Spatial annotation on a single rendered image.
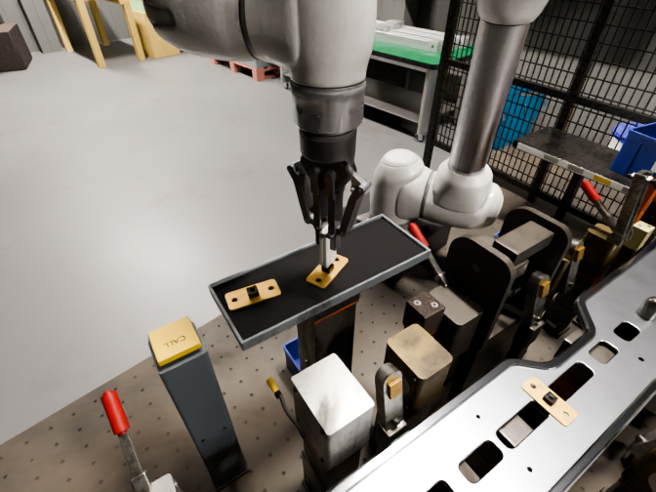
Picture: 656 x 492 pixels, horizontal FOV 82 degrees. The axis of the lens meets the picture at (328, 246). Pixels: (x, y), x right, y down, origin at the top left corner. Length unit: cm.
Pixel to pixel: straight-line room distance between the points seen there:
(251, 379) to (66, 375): 132
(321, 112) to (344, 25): 9
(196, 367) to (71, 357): 172
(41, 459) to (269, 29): 102
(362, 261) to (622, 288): 62
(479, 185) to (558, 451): 67
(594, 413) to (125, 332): 202
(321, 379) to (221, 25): 47
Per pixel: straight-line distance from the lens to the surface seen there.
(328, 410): 56
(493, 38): 98
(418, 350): 66
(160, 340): 61
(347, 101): 46
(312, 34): 43
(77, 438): 115
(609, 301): 102
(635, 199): 106
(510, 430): 74
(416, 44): 415
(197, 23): 51
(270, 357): 111
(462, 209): 116
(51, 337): 246
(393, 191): 118
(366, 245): 71
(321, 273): 64
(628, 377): 89
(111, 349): 224
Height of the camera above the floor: 161
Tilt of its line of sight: 40 degrees down
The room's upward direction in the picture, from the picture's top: straight up
